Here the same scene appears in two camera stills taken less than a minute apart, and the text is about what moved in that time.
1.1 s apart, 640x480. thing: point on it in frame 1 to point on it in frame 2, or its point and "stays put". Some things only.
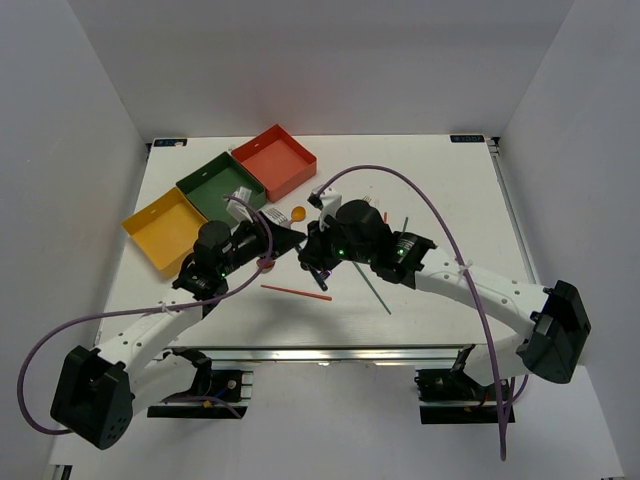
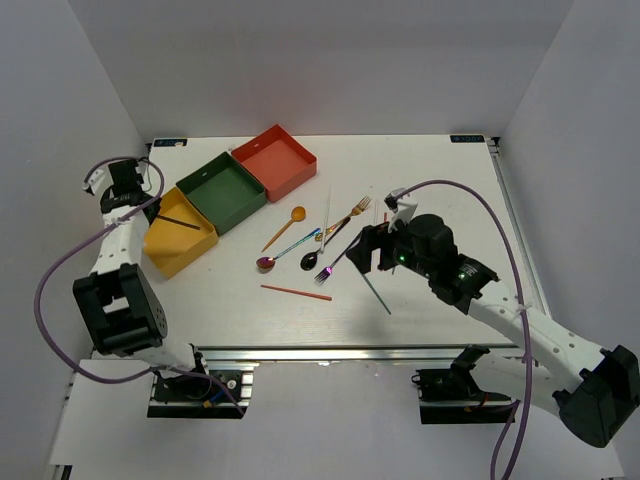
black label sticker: [170, 142] stays put
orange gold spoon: [298, 214] stays put
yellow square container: [166, 230] stays put
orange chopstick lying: [295, 292] stays put
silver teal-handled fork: [281, 217] to [179, 222]
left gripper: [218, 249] to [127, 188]
